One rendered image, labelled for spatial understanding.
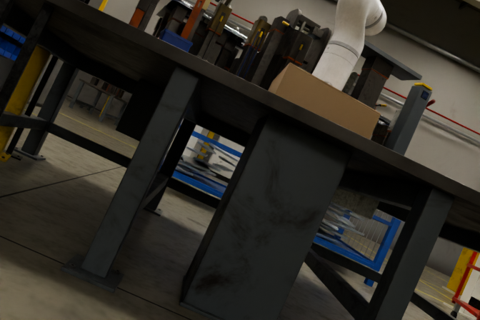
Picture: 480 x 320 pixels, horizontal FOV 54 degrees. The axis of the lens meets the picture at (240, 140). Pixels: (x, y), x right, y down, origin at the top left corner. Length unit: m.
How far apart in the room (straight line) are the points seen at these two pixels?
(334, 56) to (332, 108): 0.26
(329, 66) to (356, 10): 0.21
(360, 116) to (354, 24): 0.36
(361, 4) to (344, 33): 0.11
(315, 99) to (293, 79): 0.09
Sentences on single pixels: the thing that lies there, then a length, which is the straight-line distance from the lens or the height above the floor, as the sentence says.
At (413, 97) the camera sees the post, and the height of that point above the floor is 1.08.
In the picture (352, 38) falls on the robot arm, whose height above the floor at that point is 1.03.
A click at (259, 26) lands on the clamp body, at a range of 2.07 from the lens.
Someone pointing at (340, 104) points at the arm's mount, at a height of 0.77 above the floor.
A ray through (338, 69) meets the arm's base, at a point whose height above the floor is 0.91.
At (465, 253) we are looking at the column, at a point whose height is 0.72.
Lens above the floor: 0.48
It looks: 3 degrees up
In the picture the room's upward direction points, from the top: 25 degrees clockwise
